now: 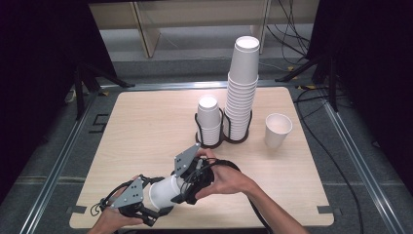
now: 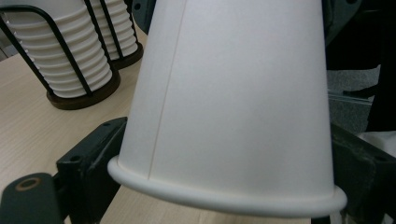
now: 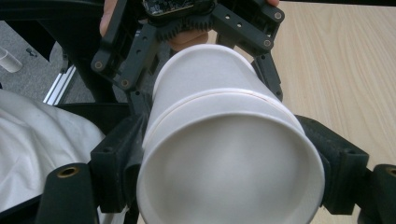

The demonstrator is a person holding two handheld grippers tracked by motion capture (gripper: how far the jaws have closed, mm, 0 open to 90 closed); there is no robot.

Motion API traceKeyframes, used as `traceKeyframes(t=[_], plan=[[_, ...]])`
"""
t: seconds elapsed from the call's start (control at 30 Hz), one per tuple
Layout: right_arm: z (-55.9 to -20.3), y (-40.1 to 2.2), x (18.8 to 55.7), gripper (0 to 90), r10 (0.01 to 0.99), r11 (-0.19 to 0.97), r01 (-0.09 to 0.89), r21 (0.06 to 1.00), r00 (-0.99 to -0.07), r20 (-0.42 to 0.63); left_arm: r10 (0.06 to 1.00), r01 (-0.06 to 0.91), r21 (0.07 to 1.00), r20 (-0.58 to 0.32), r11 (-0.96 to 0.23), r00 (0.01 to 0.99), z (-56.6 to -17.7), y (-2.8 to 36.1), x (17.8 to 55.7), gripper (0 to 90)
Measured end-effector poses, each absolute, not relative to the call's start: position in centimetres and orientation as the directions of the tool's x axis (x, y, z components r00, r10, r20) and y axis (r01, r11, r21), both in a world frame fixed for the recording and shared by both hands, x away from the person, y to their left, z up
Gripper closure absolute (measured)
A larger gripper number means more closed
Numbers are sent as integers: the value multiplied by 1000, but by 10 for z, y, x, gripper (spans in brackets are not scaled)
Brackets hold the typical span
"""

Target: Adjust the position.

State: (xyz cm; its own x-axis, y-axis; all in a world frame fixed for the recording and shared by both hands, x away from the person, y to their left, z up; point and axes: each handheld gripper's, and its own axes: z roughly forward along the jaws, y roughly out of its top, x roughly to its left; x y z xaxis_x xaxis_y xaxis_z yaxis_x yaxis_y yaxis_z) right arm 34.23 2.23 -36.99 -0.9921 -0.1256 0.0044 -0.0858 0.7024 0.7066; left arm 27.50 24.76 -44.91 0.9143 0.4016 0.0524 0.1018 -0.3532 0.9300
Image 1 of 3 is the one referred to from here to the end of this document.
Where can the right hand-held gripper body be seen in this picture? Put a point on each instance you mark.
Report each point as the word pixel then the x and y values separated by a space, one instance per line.
pixel 185 161

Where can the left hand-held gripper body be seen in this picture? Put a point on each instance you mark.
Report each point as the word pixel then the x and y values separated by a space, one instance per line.
pixel 131 195

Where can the white paper cup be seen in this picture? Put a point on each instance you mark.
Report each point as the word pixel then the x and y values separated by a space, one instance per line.
pixel 164 193
pixel 276 133

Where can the short stack of paper cups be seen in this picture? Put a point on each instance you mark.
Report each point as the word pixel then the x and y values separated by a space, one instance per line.
pixel 208 117

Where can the tall stack of paper cups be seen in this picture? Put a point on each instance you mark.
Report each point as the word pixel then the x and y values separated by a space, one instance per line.
pixel 243 84

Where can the person's left hand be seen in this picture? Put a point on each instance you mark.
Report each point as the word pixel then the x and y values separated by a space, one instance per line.
pixel 113 222

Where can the person's right hand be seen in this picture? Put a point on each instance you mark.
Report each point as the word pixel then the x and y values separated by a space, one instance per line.
pixel 227 178

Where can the black metal stand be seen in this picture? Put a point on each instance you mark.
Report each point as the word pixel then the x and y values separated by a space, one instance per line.
pixel 79 94
pixel 331 84

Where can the light wooden shelf unit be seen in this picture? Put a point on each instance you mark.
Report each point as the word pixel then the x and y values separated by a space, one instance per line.
pixel 149 29

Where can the black curtain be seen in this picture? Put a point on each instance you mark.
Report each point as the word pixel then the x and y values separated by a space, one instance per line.
pixel 373 65
pixel 39 81

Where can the metal floor rail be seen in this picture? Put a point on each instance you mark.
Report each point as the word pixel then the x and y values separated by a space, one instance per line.
pixel 55 169
pixel 360 165

